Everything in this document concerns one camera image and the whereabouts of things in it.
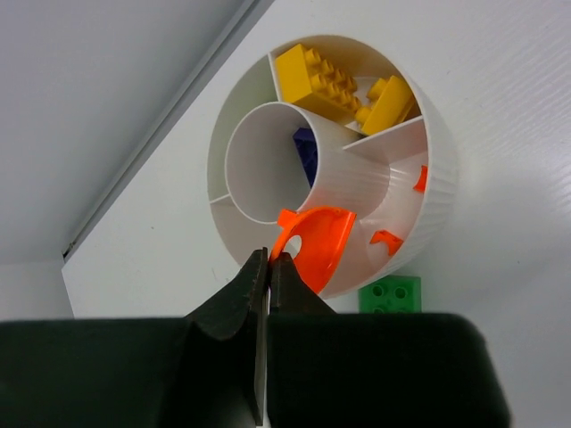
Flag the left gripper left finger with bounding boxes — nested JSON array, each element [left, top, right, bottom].
[[1, 249, 269, 427]]

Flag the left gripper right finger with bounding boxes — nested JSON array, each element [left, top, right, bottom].
[[267, 254, 511, 427]]

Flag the green lego plate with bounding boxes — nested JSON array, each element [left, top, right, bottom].
[[358, 276, 422, 314]]

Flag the orange round lego piece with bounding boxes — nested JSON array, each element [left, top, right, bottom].
[[269, 206, 356, 294]]

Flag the small orange lego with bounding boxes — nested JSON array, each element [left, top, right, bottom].
[[369, 229, 403, 257], [413, 165, 428, 193]]

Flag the dark blue lego brick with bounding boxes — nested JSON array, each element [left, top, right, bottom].
[[293, 128, 318, 187]]

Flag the yellow black striped lego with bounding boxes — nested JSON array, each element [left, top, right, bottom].
[[354, 76, 416, 136]]

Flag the yellow long lego brick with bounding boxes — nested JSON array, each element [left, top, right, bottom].
[[275, 44, 361, 125]]

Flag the white round divided container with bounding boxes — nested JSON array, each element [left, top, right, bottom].
[[207, 35, 457, 298]]

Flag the aluminium frame rail back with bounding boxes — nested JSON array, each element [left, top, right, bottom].
[[62, 1, 272, 261]]

